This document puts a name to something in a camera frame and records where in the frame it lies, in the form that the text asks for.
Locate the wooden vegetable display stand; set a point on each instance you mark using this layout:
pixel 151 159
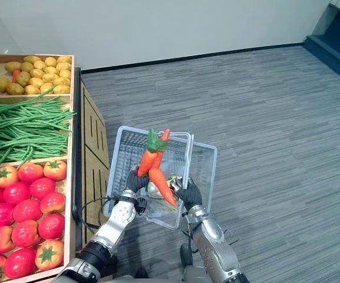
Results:
pixel 93 141

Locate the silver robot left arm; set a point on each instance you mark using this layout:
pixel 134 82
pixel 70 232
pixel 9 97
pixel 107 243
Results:
pixel 113 230

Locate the yellow potato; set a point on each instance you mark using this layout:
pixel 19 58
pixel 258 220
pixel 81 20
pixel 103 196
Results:
pixel 27 67
pixel 63 66
pixel 46 87
pixel 50 61
pixel 36 82
pixel 50 77
pixel 52 70
pixel 1 83
pixel 15 88
pixel 32 89
pixel 23 78
pixel 39 65
pixel 12 66
pixel 65 74
pixel 64 59
pixel 36 73
pixel 62 81
pixel 32 59
pixel 61 89

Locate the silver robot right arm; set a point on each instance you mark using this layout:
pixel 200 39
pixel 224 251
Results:
pixel 214 244

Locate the orange carrot with green top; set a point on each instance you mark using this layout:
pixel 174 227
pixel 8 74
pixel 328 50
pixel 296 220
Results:
pixel 165 134
pixel 146 160
pixel 15 75
pixel 162 185

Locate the clear plastic shopping basket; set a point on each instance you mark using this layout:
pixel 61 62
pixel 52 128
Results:
pixel 125 153

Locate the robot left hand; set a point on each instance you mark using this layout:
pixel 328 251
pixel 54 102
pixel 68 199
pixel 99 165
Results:
pixel 134 181

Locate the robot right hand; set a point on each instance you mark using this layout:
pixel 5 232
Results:
pixel 191 194

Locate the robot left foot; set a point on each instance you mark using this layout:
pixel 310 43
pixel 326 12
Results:
pixel 141 272

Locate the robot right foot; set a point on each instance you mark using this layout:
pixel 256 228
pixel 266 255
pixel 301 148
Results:
pixel 186 254

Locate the dark blue shelf unit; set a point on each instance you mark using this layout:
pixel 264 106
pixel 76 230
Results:
pixel 337 35

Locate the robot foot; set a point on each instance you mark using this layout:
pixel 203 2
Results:
pixel 186 254
pixel 141 272

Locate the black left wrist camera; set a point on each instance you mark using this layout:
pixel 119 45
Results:
pixel 141 205

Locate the green long beans pile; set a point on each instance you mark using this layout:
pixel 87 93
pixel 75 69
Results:
pixel 22 129

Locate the black baseboard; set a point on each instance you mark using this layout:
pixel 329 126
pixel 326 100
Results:
pixel 187 56

